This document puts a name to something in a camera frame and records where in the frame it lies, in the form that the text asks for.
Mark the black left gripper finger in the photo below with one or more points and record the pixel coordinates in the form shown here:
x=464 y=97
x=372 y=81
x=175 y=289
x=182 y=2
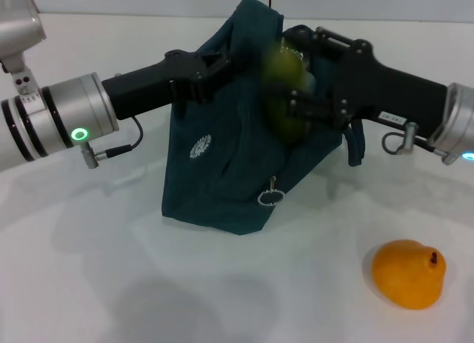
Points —
x=222 y=65
x=218 y=85

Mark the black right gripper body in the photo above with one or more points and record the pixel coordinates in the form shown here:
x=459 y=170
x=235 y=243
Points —
x=389 y=91

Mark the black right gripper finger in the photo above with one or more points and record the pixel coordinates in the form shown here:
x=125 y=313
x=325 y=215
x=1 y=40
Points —
x=311 y=107
x=326 y=43

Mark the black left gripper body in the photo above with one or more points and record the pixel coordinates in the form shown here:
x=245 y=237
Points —
x=148 y=83

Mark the green cucumber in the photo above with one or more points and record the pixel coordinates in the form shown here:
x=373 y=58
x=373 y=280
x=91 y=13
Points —
x=283 y=72

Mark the dark teal fabric lunch bag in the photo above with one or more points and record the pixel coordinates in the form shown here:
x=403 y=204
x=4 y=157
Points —
x=222 y=172

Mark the orange pear-shaped fruit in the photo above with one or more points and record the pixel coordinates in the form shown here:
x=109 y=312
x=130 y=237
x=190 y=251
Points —
x=407 y=276

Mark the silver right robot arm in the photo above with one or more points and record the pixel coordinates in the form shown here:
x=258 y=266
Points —
x=455 y=124

